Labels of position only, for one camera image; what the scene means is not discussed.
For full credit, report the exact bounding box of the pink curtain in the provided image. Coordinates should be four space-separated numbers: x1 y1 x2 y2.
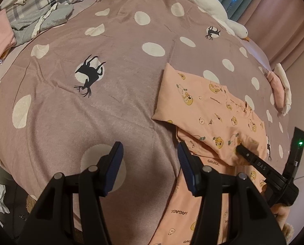
237 0 304 69

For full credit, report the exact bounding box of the folded pink garment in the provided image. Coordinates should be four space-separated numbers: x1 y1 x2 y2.
266 71 285 112

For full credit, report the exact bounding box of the person right hand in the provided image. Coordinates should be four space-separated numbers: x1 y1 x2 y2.
270 204 291 230

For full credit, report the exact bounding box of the grey crumpled garment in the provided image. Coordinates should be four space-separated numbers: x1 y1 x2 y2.
11 3 74 47

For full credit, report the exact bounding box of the peach cartoon print garment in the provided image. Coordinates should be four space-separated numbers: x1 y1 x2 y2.
151 65 267 244

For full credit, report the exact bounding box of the white goose plush toy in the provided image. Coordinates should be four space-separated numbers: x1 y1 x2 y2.
188 0 249 41

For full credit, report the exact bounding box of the mauve polka dot duvet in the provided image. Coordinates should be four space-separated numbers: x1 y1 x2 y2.
0 0 290 244

